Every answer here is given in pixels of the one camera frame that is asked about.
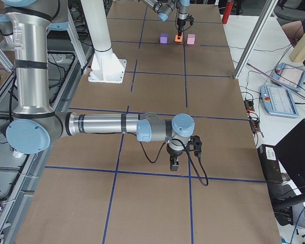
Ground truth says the red bottle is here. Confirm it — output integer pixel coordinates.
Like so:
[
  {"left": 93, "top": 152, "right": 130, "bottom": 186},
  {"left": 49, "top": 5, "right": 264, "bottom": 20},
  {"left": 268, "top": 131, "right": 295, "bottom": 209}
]
[{"left": 222, "top": 0, "right": 234, "bottom": 24}]

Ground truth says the far blue teach pendant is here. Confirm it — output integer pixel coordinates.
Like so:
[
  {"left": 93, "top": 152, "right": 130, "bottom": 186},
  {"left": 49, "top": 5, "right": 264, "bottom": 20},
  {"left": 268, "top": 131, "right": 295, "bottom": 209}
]
[{"left": 271, "top": 63, "right": 305, "bottom": 92}]

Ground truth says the black camera cable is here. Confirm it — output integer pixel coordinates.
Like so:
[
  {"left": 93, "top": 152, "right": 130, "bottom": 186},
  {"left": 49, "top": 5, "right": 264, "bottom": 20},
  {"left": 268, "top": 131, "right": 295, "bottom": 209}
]
[{"left": 139, "top": 140, "right": 209, "bottom": 187}]

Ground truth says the black computer box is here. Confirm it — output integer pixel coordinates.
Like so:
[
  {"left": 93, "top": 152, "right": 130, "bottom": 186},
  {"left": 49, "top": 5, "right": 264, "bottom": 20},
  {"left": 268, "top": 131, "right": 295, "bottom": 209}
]
[{"left": 257, "top": 144, "right": 283, "bottom": 184}]

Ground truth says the black laptop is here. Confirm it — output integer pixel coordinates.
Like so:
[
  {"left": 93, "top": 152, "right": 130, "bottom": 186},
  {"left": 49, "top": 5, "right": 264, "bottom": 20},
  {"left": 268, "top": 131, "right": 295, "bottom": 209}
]
[{"left": 274, "top": 118, "right": 305, "bottom": 187}]

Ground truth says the orange foam block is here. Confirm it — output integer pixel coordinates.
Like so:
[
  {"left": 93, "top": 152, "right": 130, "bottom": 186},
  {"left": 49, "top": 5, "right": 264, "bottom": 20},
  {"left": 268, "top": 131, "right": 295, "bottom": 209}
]
[{"left": 174, "top": 34, "right": 183, "bottom": 43}]

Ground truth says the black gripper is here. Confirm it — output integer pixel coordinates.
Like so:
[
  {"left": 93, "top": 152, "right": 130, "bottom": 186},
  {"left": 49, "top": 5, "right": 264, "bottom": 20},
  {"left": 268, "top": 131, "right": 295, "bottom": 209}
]
[
  {"left": 177, "top": 16, "right": 187, "bottom": 37},
  {"left": 166, "top": 143, "right": 185, "bottom": 171}
]

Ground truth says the blue teach pendant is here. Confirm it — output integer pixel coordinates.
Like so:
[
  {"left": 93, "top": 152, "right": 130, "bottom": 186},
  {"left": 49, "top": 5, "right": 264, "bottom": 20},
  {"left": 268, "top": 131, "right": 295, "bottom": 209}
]
[
  {"left": 260, "top": 85, "right": 299, "bottom": 118},
  {"left": 271, "top": 63, "right": 305, "bottom": 92}
]

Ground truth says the brown paper table cover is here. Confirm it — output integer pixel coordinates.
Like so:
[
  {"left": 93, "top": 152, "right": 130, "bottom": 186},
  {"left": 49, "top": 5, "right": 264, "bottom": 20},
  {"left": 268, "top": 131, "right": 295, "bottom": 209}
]
[{"left": 15, "top": 2, "right": 281, "bottom": 243}]

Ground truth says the pink foam block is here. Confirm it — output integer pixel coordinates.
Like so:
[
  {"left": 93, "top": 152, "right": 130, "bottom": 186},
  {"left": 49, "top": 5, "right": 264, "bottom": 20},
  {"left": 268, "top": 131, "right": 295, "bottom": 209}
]
[{"left": 187, "top": 34, "right": 195, "bottom": 45}]

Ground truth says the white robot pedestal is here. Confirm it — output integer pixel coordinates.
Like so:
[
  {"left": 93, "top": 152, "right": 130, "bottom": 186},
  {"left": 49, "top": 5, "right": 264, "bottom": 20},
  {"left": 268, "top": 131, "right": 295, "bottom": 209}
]
[{"left": 81, "top": 0, "right": 127, "bottom": 84}]

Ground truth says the orange black adapter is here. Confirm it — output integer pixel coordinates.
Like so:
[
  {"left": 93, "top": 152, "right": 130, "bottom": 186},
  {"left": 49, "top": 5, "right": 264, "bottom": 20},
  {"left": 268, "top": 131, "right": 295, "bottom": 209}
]
[{"left": 244, "top": 100, "right": 255, "bottom": 112}]

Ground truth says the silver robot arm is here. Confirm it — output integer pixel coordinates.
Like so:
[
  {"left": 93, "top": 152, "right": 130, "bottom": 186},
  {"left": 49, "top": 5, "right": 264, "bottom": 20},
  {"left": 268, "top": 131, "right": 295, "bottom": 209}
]
[
  {"left": 142, "top": 0, "right": 194, "bottom": 41},
  {"left": 2, "top": 1, "right": 195, "bottom": 171}
]

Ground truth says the aluminium frame post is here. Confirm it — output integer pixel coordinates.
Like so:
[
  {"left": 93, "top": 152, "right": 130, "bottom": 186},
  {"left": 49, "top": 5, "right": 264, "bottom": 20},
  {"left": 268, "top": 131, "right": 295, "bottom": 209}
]
[{"left": 233, "top": 0, "right": 278, "bottom": 79}]

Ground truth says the purple foam block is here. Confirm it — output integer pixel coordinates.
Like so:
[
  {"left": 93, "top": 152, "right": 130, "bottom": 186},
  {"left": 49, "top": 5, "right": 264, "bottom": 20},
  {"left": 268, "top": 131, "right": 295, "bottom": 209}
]
[{"left": 160, "top": 33, "right": 168, "bottom": 44}]

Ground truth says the near blue teach pendant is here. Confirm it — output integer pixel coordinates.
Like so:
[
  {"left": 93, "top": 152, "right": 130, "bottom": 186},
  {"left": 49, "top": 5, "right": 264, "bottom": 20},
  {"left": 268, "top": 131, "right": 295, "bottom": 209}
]
[{"left": 260, "top": 85, "right": 299, "bottom": 118}]

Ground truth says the wrist black camera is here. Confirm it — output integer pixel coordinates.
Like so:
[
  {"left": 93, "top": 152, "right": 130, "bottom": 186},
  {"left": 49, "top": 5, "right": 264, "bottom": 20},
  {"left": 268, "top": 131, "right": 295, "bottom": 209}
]
[
  {"left": 187, "top": 135, "right": 202, "bottom": 158},
  {"left": 186, "top": 14, "right": 194, "bottom": 26}
]

